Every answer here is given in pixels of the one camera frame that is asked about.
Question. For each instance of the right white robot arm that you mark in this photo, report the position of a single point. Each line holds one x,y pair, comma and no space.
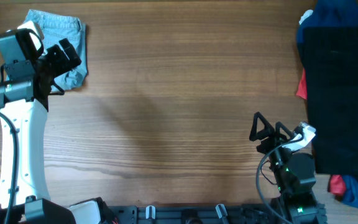
294,171

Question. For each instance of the black garment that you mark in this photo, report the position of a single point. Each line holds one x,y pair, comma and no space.
330,58

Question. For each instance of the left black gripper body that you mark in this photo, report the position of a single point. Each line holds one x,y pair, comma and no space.
58,58

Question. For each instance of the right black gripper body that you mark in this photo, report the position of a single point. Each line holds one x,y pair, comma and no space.
272,143

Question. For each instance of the white garment tag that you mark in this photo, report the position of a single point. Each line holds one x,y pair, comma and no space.
306,14

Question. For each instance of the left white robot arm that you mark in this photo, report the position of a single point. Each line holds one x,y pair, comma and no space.
27,81

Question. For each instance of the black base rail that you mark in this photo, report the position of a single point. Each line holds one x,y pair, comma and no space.
246,213

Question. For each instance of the red garment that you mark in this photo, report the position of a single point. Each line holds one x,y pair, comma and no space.
336,184

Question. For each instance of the dark blue garment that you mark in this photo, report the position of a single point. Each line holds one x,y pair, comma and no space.
335,14

